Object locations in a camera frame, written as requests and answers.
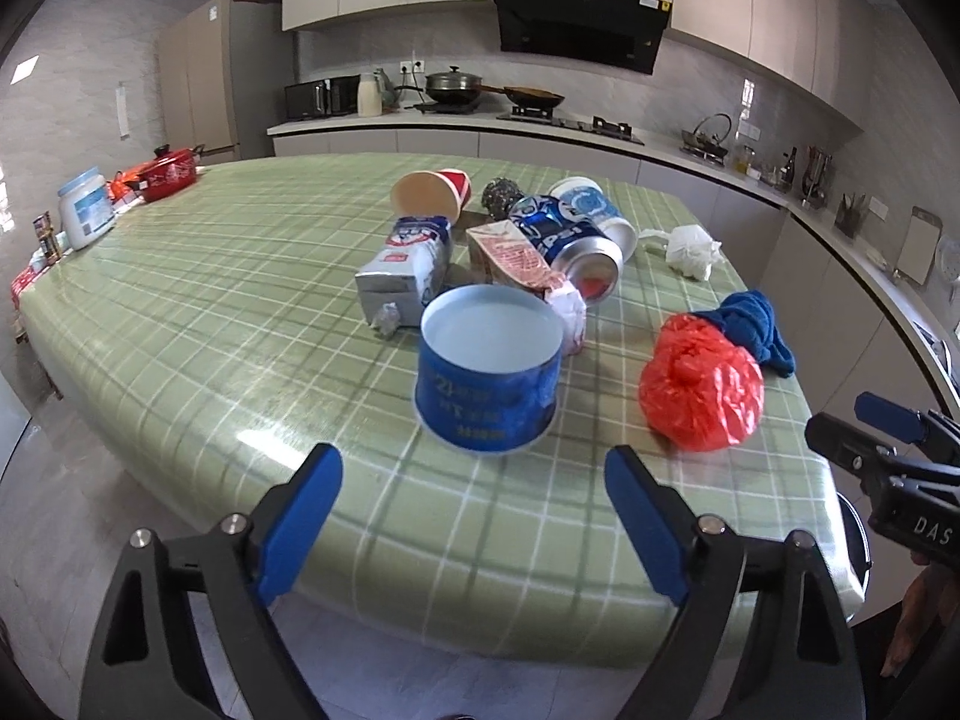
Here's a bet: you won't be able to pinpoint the white round strainer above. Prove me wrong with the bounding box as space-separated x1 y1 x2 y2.
934 238 960 331

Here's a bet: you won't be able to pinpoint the beige refrigerator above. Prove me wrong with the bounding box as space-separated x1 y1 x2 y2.
156 0 297 162

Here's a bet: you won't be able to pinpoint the black range hood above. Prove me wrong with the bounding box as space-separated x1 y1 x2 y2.
490 0 671 76

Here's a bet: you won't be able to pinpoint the black gas stove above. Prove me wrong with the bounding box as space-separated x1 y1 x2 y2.
496 109 646 146

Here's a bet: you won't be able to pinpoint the grey and blue milk carton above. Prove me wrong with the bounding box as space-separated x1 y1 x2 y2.
355 214 455 329

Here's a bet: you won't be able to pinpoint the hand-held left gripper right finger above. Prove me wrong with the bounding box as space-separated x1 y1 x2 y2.
604 444 878 720

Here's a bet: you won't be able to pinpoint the red and white snack wrapper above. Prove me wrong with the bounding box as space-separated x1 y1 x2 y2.
465 223 587 355

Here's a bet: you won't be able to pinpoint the blue and white paper cup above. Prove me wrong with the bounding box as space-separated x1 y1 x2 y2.
547 177 638 260

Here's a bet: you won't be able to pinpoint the dark utensil holder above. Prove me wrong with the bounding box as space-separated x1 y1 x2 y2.
834 193 867 239

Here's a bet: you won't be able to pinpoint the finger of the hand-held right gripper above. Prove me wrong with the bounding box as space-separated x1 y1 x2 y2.
855 391 960 462
805 411 912 500

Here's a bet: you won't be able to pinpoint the steel kettle with handle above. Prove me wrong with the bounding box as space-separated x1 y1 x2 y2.
681 113 733 158

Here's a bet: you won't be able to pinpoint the person's right hand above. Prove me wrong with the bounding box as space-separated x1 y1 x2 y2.
881 559 960 680

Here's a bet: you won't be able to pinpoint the crumpled white tissue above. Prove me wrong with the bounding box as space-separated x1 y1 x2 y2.
637 225 722 282

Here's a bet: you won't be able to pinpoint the blue paper bowl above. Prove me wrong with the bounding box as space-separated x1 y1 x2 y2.
414 285 563 457

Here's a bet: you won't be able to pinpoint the black microwave oven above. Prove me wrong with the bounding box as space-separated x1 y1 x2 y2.
284 75 362 121

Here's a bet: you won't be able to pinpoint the white jar with blue label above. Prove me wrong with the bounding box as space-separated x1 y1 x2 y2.
58 168 116 251

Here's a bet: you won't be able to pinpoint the green checked tablecloth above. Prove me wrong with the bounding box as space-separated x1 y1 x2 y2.
16 152 863 668

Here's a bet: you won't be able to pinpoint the red plastic bag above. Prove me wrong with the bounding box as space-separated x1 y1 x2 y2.
639 313 764 452

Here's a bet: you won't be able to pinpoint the knife rack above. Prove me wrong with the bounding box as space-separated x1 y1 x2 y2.
801 146 833 207

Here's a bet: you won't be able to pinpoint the red paper cup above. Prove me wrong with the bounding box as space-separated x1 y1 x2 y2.
391 169 472 230

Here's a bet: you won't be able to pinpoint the red enamel pot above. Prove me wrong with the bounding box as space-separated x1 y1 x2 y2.
124 144 206 203

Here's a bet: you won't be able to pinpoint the white cutting board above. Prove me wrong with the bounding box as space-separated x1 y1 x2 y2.
896 206 944 286

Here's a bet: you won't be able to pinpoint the steel wool scrubber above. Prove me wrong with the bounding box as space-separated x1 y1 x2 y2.
480 178 526 220

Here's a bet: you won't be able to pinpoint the dark pot with lid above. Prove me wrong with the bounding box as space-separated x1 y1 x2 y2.
424 66 485 106

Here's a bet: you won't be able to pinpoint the blue cloth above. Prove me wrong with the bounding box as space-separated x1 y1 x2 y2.
690 290 797 377

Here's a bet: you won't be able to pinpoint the black wok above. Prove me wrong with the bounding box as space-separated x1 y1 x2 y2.
480 84 566 110

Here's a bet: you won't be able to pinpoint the crushed blue soda can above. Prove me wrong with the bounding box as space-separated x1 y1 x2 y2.
510 195 625 305

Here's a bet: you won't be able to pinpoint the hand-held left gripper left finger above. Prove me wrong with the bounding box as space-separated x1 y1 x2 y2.
79 442 344 720

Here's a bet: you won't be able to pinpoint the red box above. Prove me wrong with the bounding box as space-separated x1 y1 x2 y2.
11 262 46 308

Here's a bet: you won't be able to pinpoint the small tins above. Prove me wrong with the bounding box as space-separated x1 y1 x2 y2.
31 211 65 269

